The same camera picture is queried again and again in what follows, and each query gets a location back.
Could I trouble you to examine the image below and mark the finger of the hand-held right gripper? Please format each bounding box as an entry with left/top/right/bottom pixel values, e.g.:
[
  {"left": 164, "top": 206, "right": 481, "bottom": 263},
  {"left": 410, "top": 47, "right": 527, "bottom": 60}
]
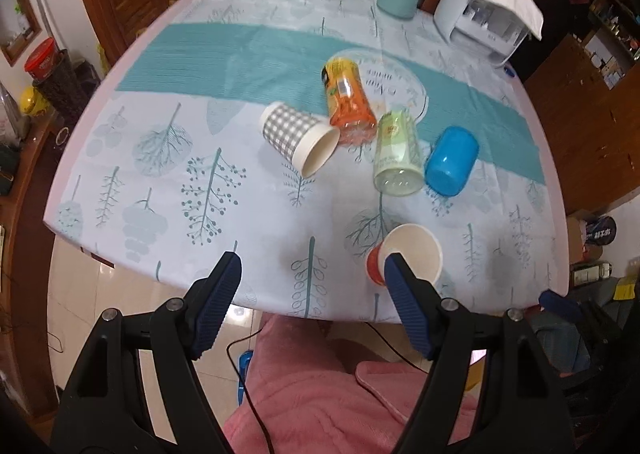
[{"left": 538, "top": 288, "right": 608, "bottom": 331}]

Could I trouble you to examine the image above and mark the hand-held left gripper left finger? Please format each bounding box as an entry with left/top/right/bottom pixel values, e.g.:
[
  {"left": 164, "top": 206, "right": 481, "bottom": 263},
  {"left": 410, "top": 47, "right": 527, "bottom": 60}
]
[{"left": 50, "top": 251, "right": 244, "bottom": 454}]

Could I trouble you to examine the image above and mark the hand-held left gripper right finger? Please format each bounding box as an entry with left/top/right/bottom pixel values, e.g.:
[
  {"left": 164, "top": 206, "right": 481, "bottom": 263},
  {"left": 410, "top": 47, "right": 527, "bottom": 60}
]
[{"left": 383, "top": 253, "right": 577, "bottom": 454}]

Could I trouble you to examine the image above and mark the red paper cup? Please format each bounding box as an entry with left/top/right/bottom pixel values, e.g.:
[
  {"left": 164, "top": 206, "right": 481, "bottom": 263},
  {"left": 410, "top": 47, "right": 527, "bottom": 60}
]
[{"left": 366, "top": 223, "right": 444, "bottom": 288}]

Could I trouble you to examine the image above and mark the blue plastic cup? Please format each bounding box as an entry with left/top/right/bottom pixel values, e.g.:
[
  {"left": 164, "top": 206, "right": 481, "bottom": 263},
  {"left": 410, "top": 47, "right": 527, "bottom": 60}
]
[{"left": 424, "top": 125, "right": 481, "bottom": 198}]

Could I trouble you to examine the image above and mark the green plastic cup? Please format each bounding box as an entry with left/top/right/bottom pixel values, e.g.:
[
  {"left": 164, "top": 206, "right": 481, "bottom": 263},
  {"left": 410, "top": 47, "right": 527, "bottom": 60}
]
[{"left": 372, "top": 109, "right": 426, "bottom": 196}]

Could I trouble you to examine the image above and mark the grey checked paper cup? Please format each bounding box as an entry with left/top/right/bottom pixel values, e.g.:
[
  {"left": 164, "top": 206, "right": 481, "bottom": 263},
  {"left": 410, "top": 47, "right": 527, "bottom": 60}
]
[{"left": 259, "top": 102, "right": 342, "bottom": 179}]

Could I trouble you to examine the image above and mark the orange plastic bottle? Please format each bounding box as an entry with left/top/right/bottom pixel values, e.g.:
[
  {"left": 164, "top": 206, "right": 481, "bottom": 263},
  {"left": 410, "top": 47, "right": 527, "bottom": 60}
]
[{"left": 321, "top": 56, "right": 378, "bottom": 131}]

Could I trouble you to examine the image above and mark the cardboard box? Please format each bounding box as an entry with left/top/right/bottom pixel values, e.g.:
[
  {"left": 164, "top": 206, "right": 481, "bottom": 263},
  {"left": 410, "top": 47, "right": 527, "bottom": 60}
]
[{"left": 567, "top": 212, "right": 622, "bottom": 266}]

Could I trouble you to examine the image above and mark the blue floor object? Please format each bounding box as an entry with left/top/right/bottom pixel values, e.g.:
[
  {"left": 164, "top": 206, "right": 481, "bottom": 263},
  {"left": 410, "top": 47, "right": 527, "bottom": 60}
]
[{"left": 237, "top": 351, "right": 254, "bottom": 406}]

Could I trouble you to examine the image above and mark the pink robe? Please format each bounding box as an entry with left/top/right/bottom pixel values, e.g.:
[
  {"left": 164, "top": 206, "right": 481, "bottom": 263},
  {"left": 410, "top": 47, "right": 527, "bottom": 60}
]
[{"left": 222, "top": 311, "right": 482, "bottom": 454}]

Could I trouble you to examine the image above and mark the tree print tablecloth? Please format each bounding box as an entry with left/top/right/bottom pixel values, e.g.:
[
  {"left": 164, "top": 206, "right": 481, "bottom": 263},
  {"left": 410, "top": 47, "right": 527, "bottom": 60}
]
[{"left": 42, "top": 0, "right": 571, "bottom": 324}]

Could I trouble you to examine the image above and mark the clear round glass plate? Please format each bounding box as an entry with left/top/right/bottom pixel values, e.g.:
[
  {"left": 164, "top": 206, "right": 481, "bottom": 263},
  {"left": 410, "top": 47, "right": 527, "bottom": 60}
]
[{"left": 327, "top": 48, "right": 431, "bottom": 124}]

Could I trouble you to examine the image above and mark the black woven bin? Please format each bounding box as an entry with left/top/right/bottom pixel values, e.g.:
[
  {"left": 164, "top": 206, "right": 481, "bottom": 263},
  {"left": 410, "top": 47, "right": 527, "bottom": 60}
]
[{"left": 32, "top": 49, "right": 99, "bottom": 128}]

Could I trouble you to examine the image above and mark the cluttered shelf unit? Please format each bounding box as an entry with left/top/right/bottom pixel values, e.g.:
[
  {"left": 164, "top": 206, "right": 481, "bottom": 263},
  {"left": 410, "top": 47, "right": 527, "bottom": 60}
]
[{"left": 586, "top": 0, "right": 640, "bottom": 91}]

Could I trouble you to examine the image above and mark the yellow round object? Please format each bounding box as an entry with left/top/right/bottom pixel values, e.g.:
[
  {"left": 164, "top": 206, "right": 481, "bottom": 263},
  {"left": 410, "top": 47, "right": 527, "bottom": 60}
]
[{"left": 19, "top": 86, "right": 51, "bottom": 115}]

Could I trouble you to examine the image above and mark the white countertop appliance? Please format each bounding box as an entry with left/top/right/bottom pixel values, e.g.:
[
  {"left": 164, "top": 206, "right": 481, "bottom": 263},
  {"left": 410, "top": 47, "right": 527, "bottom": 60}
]
[{"left": 432, "top": 0, "right": 531, "bottom": 68}]

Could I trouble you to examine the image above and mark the red lidded bucket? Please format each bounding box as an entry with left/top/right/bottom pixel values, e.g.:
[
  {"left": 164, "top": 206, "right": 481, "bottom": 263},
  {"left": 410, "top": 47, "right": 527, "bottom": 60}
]
[{"left": 24, "top": 38, "right": 59, "bottom": 80}]

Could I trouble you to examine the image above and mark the wooden framed picture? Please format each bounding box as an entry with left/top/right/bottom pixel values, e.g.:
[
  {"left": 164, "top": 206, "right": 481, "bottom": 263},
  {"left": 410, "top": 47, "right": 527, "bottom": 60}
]
[{"left": 0, "top": 0, "right": 44, "bottom": 68}]

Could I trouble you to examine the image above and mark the black cable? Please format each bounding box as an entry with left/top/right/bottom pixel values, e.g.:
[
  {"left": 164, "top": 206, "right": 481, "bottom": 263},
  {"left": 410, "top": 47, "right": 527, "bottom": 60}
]
[{"left": 226, "top": 327, "right": 277, "bottom": 454}]

